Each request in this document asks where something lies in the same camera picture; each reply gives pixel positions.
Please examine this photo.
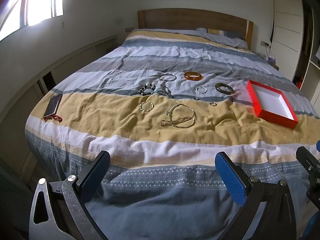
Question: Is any dark brown bangle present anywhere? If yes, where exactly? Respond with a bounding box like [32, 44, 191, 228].
[215, 82, 234, 95]

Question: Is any gold pearl necklace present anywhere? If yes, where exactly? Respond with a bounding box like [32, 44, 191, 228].
[160, 103, 197, 129]

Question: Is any amber bangle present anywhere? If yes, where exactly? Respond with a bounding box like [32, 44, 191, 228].
[184, 72, 203, 81]

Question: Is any black bead bracelet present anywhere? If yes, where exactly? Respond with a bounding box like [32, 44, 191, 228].
[138, 82, 157, 96]

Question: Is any silver link bracelet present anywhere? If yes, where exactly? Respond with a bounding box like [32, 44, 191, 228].
[159, 84, 175, 99]

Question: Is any thin silver bangle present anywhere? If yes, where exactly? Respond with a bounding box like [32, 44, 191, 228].
[159, 74, 177, 82]

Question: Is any red jewelry box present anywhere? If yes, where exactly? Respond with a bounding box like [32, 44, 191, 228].
[247, 80, 298, 129]

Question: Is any wooden nightstand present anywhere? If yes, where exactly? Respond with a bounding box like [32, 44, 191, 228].
[258, 53, 279, 70]

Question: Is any white wardrobe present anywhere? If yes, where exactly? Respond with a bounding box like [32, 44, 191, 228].
[271, 0, 319, 111]

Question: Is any black smartphone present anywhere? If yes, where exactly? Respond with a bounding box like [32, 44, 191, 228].
[43, 94, 62, 119]

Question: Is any grey pillow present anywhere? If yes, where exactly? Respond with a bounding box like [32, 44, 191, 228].
[196, 28, 249, 49]

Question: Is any striped bed duvet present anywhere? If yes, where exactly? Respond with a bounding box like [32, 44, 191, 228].
[25, 30, 319, 239]

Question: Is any wooden headboard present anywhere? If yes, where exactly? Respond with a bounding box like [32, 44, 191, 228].
[137, 8, 254, 50]

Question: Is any window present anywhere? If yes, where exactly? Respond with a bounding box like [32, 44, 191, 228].
[1, 0, 64, 40]

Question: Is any low white wall cabinet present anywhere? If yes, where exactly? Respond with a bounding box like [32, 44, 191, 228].
[1, 35, 118, 184]

